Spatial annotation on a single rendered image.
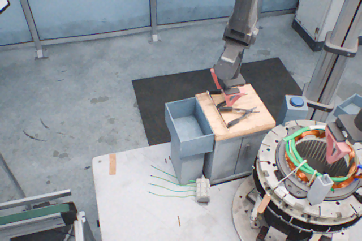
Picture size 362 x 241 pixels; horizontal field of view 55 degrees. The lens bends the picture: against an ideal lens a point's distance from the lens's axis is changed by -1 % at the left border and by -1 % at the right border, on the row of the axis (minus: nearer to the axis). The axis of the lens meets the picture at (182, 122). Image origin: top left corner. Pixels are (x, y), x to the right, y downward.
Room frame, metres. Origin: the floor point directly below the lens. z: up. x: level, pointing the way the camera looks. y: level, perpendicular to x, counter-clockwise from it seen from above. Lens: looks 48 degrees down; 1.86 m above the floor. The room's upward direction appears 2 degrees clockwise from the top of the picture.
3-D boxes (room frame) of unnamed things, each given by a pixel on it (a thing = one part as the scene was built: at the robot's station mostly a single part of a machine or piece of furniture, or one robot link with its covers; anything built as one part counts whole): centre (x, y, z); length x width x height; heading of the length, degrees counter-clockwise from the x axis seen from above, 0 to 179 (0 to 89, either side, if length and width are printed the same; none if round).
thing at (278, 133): (0.57, -0.37, 1.09); 0.32 x 0.32 x 0.01
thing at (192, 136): (0.74, -0.02, 0.92); 0.17 x 0.11 x 0.28; 20
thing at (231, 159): (0.80, -0.17, 0.91); 0.19 x 0.19 x 0.26; 20
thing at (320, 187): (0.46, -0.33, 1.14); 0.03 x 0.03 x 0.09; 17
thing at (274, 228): (0.47, -0.30, 0.85); 0.06 x 0.04 x 0.05; 59
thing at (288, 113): (0.87, -0.39, 0.91); 0.07 x 0.07 x 0.25; 87
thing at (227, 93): (0.80, -0.14, 1.13); 0.07 x 0.07 x 0.09; 20
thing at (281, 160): (0.57, -0.37, 1.05); 0.22 x 0.22 x 0.12
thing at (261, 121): (0.80, -0.17, 1.05); 0.20 x 0.19 x 0.02; 110
